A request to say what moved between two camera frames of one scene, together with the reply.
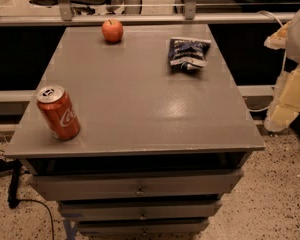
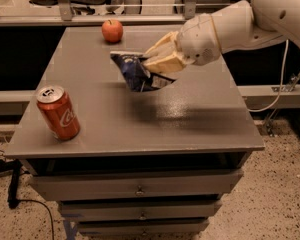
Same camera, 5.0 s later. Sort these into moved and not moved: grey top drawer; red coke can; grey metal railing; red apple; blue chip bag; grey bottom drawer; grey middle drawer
Moved: blue chip bag
Not moved: grey middle drawer; grey bottom drawer; grey metal railing; red coke can; red apple; grey top drawer
